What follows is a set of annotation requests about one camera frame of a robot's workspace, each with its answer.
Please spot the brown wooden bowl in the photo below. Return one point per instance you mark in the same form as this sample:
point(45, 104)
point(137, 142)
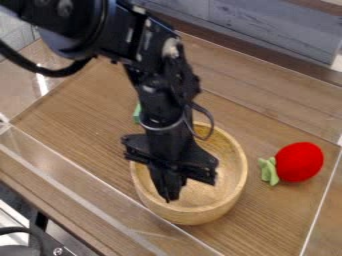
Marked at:
point(203, 203)

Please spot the black metal table leg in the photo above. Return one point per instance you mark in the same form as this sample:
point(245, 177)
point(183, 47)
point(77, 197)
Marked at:
point(49, 246)

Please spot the grey sofa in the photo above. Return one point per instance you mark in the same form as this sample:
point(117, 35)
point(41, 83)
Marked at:
point(299, 30)

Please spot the green rectangular block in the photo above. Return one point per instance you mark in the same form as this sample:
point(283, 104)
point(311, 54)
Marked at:
point(136, 113)

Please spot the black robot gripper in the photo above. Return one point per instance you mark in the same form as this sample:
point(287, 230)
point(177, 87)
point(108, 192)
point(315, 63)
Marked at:
point(173, 159)

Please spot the red plush strawberry toy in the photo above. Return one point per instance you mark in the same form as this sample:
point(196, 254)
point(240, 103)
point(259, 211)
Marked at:
point(295, 163)

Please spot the clear acrylic front barrier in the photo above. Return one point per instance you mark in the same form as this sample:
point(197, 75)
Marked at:
point(68, 171)

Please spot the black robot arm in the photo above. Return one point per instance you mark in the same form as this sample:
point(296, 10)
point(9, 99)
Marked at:
point(82, 29)

